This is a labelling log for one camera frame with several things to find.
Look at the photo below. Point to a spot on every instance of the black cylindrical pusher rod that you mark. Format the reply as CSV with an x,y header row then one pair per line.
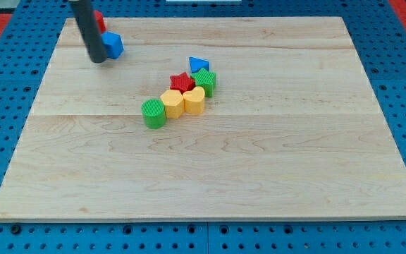
x,y
89,30

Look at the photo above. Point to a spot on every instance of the red star block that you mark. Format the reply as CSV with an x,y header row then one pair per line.
x,y
182,82

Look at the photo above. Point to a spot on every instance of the green star block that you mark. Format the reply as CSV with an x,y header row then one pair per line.
x,y
205,79

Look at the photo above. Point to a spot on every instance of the red block behind rod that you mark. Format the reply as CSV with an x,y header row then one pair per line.
x,y
100,21

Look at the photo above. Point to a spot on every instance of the blue cube block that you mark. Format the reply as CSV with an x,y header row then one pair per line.
x,y
113,44

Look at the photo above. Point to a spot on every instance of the green cylinder block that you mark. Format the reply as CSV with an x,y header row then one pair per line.
x,y
153,113

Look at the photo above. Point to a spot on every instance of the blue triangle block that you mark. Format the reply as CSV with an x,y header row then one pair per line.
x,y
196,64

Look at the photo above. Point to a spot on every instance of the yellow pentagon block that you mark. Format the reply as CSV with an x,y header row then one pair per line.
x,y
173,103

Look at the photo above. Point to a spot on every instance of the yellow heart block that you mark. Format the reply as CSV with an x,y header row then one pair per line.
x,y
194,100

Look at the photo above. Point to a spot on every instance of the light wooden board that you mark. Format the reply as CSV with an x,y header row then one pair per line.
x,y
293,133

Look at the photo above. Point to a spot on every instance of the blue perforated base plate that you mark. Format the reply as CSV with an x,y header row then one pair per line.
x,y
378,30

